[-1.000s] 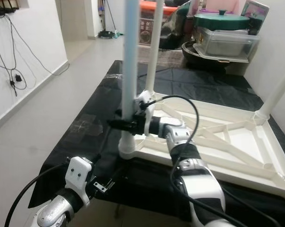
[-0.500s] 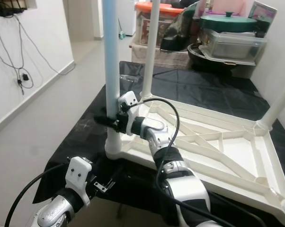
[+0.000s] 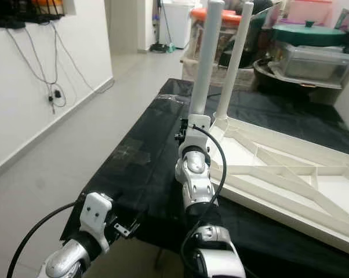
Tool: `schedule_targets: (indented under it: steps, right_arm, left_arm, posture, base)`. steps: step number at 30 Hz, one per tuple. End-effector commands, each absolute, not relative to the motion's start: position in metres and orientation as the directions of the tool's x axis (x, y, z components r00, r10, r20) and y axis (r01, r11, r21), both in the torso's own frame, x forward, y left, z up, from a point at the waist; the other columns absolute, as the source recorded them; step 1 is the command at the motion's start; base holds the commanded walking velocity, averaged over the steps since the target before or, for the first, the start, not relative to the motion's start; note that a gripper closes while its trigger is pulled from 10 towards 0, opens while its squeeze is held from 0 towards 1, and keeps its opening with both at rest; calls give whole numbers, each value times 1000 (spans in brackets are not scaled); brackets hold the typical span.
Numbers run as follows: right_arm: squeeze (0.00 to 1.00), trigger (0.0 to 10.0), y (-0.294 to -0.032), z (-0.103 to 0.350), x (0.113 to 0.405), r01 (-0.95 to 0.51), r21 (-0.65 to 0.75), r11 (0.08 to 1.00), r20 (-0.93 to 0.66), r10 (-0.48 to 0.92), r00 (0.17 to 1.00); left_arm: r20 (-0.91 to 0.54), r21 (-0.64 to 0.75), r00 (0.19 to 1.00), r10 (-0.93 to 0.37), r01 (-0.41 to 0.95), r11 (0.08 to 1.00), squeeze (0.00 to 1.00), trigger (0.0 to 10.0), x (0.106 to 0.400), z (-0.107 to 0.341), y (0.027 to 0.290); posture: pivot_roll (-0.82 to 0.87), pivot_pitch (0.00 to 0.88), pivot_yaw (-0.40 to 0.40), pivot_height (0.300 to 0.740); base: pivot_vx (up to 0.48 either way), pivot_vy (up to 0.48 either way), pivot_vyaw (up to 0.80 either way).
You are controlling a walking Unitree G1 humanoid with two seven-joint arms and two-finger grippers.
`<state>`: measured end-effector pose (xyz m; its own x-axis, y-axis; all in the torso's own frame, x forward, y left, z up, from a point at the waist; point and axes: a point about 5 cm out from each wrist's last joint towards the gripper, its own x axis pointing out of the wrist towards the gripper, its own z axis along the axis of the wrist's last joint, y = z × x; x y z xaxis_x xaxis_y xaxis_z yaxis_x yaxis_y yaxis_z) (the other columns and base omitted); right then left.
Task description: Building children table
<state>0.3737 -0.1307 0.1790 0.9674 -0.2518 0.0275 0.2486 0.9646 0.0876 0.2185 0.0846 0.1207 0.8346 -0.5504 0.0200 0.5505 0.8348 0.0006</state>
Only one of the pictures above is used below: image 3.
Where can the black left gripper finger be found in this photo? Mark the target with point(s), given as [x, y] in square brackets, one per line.
[135, 225]

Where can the white plastic table leg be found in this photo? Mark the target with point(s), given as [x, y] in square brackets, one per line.
[235, 58]
[206, 58]

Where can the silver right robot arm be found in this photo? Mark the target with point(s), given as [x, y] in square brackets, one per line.
[197, 185]

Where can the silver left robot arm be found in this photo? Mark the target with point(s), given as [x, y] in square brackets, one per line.
[70, 260]

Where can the white plastic children table top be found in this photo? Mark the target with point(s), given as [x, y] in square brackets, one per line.
[296, 179]

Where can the clear tape strip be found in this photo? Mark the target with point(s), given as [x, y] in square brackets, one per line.
[171, 99]
[134, 152]

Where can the black tablecloth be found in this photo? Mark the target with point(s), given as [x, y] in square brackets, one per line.
[134, 191]

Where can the beige table cover cloth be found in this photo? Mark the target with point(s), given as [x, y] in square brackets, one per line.
[192, 69]

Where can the mop with green head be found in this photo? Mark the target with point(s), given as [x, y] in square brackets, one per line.
[160, 48]

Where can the black wok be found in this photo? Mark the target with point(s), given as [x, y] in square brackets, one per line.
[267, 75]

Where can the clear storage box orange lid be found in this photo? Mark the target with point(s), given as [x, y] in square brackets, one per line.
[197, 29]

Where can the white chest appliance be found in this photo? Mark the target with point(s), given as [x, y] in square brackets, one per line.
[177, 23]

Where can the black bag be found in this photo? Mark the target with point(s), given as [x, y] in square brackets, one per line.
[261, 35]

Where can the black power adapter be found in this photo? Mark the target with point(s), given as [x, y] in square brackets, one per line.
[58, 94]

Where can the clear container with green lid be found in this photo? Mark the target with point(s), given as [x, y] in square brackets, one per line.
[311, 55]

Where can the white bucket with orange lid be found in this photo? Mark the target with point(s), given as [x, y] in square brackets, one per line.
[48, 8]

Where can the black router with antennas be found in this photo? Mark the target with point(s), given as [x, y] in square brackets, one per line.
[12, 14]

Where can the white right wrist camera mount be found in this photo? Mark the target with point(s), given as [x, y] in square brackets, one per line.
[199, 130]

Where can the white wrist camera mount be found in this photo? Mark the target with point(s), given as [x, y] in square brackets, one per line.
[98, 217]
[199, 130]

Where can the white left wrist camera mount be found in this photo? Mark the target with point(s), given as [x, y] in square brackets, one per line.
[98, 217]

